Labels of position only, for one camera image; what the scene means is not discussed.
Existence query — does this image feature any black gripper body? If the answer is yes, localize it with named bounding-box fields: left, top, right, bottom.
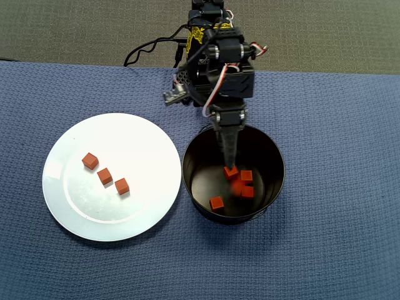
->
left=212, top=64, right=256, bottom=109

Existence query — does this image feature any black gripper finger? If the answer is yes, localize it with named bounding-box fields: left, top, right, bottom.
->
left=209, top=108, right=248, bottom=169

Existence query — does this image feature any white round plate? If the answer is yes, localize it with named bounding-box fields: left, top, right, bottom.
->
left=41, top=112, right=183, bottom=243

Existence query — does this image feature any black metal bucket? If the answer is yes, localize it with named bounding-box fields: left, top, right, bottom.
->
left=181, top=123, right=287, bottom=226

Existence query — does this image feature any blue woven tablecloth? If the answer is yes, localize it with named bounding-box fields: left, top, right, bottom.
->
left=0, top=60, right=400, bottom=300

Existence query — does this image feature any red white servo wire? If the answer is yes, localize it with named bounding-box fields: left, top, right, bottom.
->
left=202, top=62, right=241, bottom=118

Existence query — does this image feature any black camera cable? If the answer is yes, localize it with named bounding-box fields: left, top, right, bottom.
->
left=178, top=23, right=219, bottom=69

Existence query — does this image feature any black wrist camera board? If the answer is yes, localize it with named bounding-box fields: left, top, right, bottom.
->
left=162, top=84, right=185, bottom=106

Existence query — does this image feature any thick black cable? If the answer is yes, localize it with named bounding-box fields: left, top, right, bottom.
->
left=127, top=37, right=187, bottom=67
left=124, top=24, right=188, bottom=68

